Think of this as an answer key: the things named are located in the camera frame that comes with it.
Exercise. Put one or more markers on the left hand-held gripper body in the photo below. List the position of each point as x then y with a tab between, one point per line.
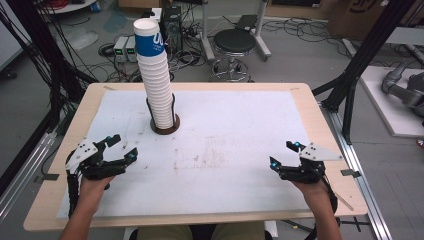
83	154

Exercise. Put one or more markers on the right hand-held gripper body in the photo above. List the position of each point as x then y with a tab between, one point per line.
316	153

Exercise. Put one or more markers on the stack of paper cups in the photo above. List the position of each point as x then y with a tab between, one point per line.
157	90

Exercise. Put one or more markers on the person's left hand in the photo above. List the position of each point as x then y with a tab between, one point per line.
95	191

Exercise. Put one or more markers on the person's right hand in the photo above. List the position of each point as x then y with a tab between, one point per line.
311	195

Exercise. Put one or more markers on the black tape piece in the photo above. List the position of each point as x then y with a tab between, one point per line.
50	177
350	173

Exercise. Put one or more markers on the thin wooden stick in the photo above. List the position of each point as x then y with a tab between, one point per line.
345	202

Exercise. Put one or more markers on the person's right leg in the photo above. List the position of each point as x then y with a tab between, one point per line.
238	231

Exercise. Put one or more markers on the person's leg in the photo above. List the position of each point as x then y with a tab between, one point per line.
166	233
238	231

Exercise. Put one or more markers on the white platform board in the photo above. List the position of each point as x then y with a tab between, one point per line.
393	121

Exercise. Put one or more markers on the person's left leg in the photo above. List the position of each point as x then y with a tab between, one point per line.
166	233

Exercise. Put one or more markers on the grey power supply unit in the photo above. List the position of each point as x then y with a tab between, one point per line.
131	48
120	46

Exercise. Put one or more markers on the black round stool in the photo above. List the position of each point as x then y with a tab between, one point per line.
234	40

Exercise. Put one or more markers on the black computer tower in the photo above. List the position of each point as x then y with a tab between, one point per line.
173	33

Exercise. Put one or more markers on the black flat device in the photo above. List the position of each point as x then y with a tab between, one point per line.
246	22

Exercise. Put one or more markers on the white metal stand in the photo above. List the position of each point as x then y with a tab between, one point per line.
207	43

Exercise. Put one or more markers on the cardboard box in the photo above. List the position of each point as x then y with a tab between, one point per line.
346	20

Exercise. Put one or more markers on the white round table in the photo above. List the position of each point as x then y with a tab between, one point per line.
76	6

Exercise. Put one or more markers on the aluminium rail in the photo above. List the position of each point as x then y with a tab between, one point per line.
370	200
26	173

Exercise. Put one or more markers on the black frame strut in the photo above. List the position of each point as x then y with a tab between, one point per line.
366	50

